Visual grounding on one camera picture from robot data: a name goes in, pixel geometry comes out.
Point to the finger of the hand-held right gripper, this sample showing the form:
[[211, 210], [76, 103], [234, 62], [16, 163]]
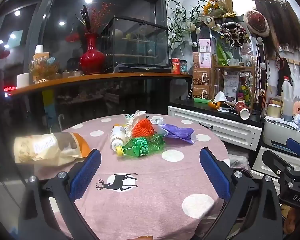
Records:
[[297, 147], [275, 158]]

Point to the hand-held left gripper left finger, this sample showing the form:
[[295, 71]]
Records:
[[86, 175]]

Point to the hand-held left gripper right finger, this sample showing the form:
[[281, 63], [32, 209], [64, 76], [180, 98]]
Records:
[[215, 175]]

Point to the white plastic bottle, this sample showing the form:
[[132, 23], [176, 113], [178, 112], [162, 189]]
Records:
[[117, 137]]

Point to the purple plastic wrapper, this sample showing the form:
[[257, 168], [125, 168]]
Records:
[[177, 132]]

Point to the green plastic bottle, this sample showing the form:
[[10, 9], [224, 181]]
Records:
[[142, 146]]

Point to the orange foam fruit net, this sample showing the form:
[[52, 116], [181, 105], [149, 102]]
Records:
[[142, 128]]

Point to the white plastic bag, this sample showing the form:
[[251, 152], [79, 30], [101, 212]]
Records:
[[137, 116]]

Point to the white printer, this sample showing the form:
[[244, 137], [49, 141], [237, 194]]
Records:
[[277, 135]]

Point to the clear plastic bag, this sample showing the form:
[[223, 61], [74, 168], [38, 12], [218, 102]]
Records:
[[238, 162]]

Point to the peach round object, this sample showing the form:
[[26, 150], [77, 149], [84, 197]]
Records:
[[297, 108]]

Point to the cream tin can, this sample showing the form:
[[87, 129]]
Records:
[[273, 111]]

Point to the clear plastic jug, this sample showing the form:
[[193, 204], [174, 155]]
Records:
[[286, 100]]

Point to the beige orange paper bag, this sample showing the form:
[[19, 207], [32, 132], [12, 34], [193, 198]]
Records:
[[45, 147]]

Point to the red white paper cup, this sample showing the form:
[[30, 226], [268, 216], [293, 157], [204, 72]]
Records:
[[242, 110]]

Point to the pink polka dot tablecloth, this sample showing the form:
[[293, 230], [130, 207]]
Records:
[[152, 205]]

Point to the green roll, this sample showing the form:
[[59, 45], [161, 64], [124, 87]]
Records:
[[201, 100]]

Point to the white face mask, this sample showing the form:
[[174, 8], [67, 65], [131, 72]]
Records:
[[221, 97]]

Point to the clear crumpled plastic wrapper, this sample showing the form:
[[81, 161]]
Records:
[[156, 120]]

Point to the brown coffee box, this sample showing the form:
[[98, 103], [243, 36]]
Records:
[[201, 76], [201, 92]]

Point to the wooden bar counter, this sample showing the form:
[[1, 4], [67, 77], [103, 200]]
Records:
[[90, 78]]

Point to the bamboo shelf rack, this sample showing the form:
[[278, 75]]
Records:
[[233, 66]]

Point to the glass jar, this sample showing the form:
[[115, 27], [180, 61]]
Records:
[[183, 67]]

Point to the white paper roll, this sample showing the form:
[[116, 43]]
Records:
[[23, 81]]

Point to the golden lotus ornament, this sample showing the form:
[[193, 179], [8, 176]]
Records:
[[43, 68]]

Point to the red LED display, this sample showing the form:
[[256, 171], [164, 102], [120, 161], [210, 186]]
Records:
[[10, 89]]

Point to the red ceramic vase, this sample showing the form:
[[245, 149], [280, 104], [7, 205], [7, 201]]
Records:
[[91, 60]]

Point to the red tin can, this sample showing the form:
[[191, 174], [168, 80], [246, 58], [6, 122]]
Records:
[[176, 66]]

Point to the dark hanging hair bundle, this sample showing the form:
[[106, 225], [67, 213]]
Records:
[[277, 25]]

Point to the lion head ornament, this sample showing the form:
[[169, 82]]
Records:
[[233, 33]]

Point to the red embroidered hat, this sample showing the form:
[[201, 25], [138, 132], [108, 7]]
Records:
[[256, 22]]

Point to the glass display case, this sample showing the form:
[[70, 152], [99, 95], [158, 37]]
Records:
[[140, 45]]

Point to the dried branches with red berries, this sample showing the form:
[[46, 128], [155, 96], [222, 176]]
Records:
[[86, 20]]

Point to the green leafy plant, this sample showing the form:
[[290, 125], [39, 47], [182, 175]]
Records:
[[182, 22]]

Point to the sunflower bouquet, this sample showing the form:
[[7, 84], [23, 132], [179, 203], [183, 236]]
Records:
[[215, 5]]

